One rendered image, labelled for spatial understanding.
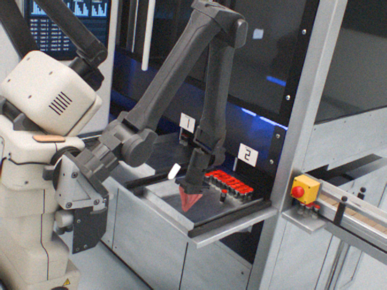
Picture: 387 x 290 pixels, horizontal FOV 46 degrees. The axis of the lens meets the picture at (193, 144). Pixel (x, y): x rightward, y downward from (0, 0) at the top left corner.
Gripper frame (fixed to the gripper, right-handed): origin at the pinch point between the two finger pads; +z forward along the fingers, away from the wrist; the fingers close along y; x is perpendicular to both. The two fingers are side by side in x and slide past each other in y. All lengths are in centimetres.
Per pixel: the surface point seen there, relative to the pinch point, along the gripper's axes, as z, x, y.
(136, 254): 63, 64, 51
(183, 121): -17, 43, 34
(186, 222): 3.8, -2.2, -0.1
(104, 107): -7, 90, 28
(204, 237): 5.6, -9.1, 2.1
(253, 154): -17.1, 4.2, 33.7
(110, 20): -48, 88, 18
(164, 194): 3.6, 16.7, 7.3
